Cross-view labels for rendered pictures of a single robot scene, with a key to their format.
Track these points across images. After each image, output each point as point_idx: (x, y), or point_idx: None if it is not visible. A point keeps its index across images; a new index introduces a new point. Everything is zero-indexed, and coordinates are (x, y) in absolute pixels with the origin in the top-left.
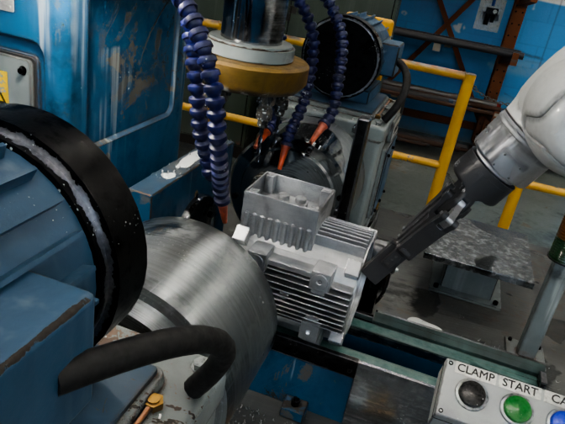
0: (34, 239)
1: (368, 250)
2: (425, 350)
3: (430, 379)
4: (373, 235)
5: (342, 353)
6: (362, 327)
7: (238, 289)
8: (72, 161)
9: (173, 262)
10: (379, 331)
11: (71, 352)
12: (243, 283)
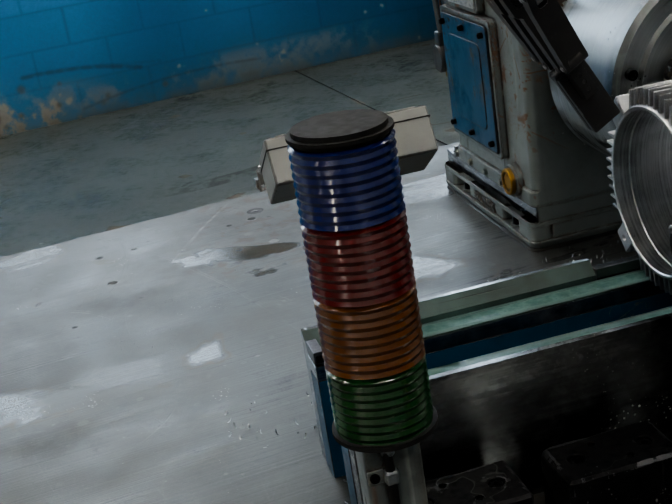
0: None
1: (638, 106)
2: (543, 339)
3: (496, 313)
4: (669, 115)
5: (620, 262)
6: (659, 312)
7: (611, 4)
8: None
9: None
10: (633, 322)
11: None
12: (618, 5)
